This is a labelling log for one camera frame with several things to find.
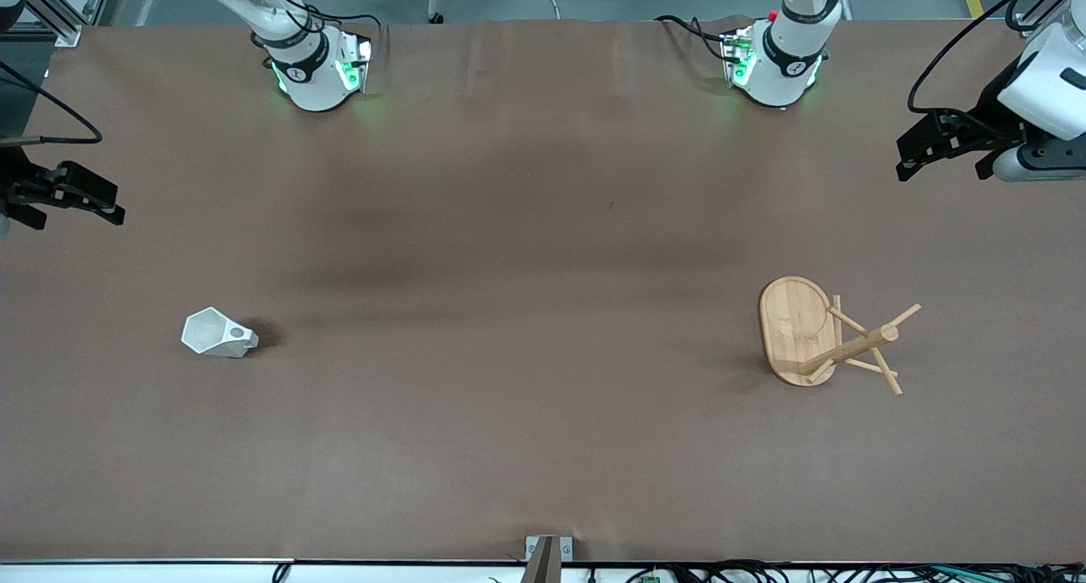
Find wooden cup rack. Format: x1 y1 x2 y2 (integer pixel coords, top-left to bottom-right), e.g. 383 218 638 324
759 276 923 395

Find brown table cover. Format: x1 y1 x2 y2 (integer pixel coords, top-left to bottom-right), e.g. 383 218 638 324
0 19 1086 563

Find black right base cables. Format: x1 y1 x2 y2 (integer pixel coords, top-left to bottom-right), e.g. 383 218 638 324
288 0 389 58

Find grey metal bracket plate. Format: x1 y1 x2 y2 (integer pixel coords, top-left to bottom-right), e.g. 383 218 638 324
524 535 574 561

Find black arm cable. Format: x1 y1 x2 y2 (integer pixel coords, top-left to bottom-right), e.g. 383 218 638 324
908 0 1061 115
0 61 103 145

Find black cable bundle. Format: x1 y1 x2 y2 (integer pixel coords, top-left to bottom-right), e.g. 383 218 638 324
624 559 1086 583

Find aluminium frame extrusion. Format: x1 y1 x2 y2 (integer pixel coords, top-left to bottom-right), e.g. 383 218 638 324
1014 0 1061 38
19 0 115 48

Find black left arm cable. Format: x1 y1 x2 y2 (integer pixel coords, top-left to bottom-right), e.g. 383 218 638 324
908 0 1061 115

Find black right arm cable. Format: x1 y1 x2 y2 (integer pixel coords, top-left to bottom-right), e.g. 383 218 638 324
0 61 103 145

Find black left base cable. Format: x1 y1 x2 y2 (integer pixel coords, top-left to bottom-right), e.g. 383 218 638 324
655 14 735 62

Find white faceted cup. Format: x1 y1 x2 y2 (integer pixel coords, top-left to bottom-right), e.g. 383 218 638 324
181 307 260 359

